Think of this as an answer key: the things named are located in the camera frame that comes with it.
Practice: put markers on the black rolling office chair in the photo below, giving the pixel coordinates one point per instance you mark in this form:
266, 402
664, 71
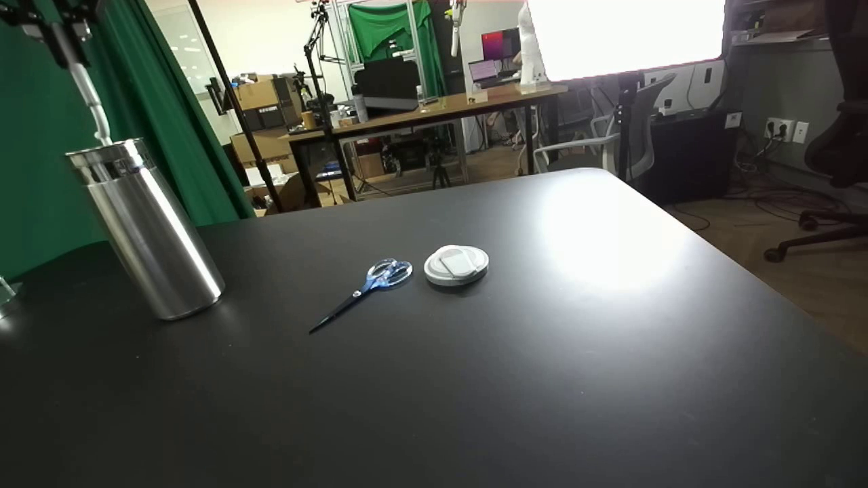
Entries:
843, 143

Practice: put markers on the cardboard box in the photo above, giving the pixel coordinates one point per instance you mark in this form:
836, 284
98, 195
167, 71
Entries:
258, 94

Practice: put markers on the black slanted tripod pole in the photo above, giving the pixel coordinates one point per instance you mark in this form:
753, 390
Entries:
232, 94

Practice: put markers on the grey mesh office chair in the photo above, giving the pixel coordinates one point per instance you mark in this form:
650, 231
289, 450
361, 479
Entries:
638, 124

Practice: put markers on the black cabinet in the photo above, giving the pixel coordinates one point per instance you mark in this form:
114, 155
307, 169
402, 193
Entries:
692, 157

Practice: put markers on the monitor with colourful screen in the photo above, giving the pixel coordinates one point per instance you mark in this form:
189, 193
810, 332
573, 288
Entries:
500, 44

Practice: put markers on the white wall outlet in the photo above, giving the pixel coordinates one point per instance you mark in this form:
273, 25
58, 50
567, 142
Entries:
779, 128
801, 131

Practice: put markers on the bright softbox light panel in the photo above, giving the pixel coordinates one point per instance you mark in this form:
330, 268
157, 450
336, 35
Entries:
626, 35

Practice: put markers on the large green curtain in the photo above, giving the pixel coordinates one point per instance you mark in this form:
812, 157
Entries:
171, 136

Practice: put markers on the long wooden desk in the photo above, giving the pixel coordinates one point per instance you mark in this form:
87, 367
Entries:
452, 105

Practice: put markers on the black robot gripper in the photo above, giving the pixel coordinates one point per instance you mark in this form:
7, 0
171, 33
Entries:
41, 6

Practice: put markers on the small green backdrop cloth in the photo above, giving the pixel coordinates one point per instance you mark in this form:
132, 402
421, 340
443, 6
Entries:
388, 31

